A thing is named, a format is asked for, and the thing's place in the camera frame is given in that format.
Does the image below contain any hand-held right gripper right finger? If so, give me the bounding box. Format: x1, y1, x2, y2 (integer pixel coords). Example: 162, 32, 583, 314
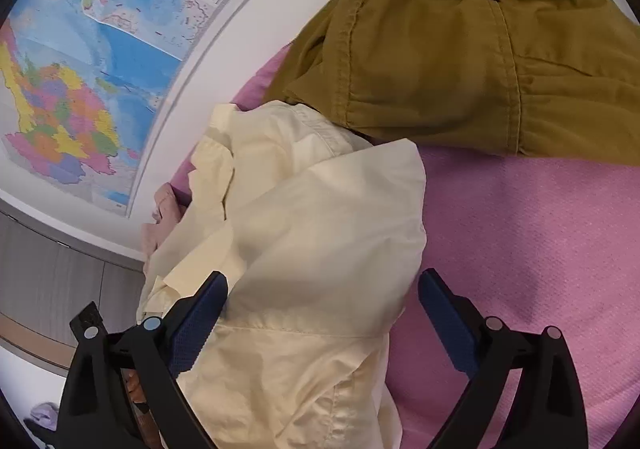
419, 268, 590, 449

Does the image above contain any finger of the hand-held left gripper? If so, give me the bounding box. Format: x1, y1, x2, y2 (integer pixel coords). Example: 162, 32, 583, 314
69, 301, 103, 332

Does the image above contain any cream yellow jacket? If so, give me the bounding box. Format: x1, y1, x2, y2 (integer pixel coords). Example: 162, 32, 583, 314
137, 99, 428, 449

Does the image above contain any olive green garment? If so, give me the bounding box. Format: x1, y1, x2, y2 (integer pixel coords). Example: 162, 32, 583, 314
264, 0, 640, 167

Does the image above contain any purple cloth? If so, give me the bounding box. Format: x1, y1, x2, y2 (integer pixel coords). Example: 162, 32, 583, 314
27, 401, 62, 432

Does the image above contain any peach pink cloth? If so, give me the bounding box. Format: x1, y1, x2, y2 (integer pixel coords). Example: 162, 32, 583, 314
141, 182, 193, 262

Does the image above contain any pink daisy print bed sheet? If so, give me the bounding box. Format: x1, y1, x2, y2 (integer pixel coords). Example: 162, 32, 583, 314
170, 44, 640, 449

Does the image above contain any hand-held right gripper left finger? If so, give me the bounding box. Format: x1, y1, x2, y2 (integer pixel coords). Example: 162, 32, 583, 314
57, 270, 229, 449

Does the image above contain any colourful wall map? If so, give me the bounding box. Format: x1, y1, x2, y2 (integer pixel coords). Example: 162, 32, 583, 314
0, 0, 303, 220

